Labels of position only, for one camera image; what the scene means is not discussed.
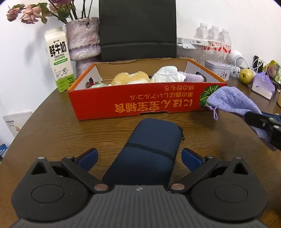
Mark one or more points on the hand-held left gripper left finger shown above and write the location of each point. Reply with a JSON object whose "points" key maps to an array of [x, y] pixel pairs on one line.
{"points": [[89, 159]]}

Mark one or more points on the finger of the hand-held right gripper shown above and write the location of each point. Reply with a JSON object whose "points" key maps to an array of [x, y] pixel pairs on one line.
{"points": [[271, 115], [256, 120]]}

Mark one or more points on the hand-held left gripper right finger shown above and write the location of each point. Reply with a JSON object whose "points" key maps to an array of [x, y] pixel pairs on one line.
{"points": [[192, 159]]}

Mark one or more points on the purple knitted cloth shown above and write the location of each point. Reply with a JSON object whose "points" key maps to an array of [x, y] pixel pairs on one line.
{"points": [[230, 100]]}

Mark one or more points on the navy zip pouch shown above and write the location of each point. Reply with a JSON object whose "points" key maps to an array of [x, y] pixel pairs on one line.
{"points": [[144, 153]]}

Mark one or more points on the red cardboard box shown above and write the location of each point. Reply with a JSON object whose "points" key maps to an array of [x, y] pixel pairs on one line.
{"points": [[131, 103]]}

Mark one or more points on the iridescent plastic bag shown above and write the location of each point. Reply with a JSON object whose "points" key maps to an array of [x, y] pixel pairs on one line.
{"points": [[100, 84]]}

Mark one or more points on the purple fluffy headband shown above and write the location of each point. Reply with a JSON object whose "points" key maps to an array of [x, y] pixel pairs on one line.
{"points": [[193, 77]]}

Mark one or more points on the white cloth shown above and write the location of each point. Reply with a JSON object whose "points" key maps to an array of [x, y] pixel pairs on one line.
{"points": [[166, 74]]}

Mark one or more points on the yellow plush toy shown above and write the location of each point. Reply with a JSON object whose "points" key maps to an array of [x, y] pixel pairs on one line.
{"points": [[129, 78]]}

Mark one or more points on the purple plastic bag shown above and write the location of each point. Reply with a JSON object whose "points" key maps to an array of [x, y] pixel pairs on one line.
{"points": [[262, 85]]}

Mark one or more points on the colourful snack packet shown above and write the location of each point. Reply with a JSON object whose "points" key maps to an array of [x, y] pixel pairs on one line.
{"points": [[274, 70]]}

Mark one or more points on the green apple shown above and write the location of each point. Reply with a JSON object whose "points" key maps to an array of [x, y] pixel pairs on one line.
{"points": [[245, 75]]}

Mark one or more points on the black charger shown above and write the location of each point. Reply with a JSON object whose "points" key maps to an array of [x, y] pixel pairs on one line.
{"points": [[255, 62]]}

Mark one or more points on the pale printed tin box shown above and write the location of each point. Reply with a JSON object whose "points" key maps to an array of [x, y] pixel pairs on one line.
{"points": [[218, 70]]}

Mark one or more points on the small white round device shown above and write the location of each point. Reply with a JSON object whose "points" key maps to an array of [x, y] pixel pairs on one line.
{"points": [[236, 57]]}

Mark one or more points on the blue white carton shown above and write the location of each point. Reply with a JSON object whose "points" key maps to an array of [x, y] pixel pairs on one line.
{"points": [[3, 152]]}

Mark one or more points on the clear water bottle red label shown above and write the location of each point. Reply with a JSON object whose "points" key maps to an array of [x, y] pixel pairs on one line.
{"points": [[213, 36], [200, 32], [225, 40]]}

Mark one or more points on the white green milk carton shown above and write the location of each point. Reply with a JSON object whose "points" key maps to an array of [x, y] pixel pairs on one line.
{"points": [[59, 61]]}

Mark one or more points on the clear snack container white lid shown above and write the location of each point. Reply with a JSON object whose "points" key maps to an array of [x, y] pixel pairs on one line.
{"points": [[191, 40]]}

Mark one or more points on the marbled purple vase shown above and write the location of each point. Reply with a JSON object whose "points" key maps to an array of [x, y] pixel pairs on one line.
{"points": [[82, 41]]}

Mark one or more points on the black paper bag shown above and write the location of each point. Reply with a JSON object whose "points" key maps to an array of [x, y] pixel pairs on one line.
{"points": [[138, 30]]}

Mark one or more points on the dried rose bouquet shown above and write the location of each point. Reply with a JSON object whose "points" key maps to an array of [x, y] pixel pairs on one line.
{"points": [[29, 14]]}

